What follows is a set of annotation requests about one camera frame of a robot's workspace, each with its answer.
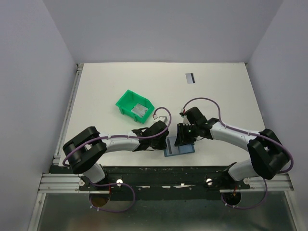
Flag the silver cards in bin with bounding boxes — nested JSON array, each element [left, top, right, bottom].
[[131, 103, 149, 118]]

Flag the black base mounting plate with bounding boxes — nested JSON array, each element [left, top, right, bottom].
[[49, 165, 251, 202]]

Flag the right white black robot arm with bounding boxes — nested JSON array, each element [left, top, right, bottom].
[[175, 107, 290, 189]]

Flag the silver card with black stripe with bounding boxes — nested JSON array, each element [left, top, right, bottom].
[[165, 137, 179, 157]]

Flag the blue card holder wallet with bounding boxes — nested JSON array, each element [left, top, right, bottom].
[[164, 144, 195, 157]]

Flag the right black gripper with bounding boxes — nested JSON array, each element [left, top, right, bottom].
[[174, 122, 199, 146]]

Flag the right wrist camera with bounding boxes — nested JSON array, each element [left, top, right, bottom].
[[180, 112, 190, 126]]

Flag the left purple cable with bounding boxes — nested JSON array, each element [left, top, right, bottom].
[[62, 107, 172, 212]]

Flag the right aluminium rail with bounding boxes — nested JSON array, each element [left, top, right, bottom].
[[220, 174, 295, 193]]

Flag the left aluminium rail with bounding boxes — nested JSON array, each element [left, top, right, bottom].
[[38, 174, 80, 193]]

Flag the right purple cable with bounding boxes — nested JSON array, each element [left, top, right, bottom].
[[179, 97, 295, 210]]

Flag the purple cable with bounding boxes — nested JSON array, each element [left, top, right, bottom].
[[179, 97, 295, 210], [62, 107, 172, 212]]

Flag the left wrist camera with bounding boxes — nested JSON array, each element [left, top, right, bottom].
[[153, 115, 168, 124]]

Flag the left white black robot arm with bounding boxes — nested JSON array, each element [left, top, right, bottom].
[[63, 120, 169, 190]]

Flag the aluminium rail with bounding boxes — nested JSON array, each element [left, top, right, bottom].
[[220, 174, 295, 193], [38, 174, 80, 193]]

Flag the green plastic bin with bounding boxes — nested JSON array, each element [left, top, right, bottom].
[[115, 90, 154, 124]]

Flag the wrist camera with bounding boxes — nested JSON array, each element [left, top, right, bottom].
[[153, 115, 168, 124], [180, 112, 190, 126]]

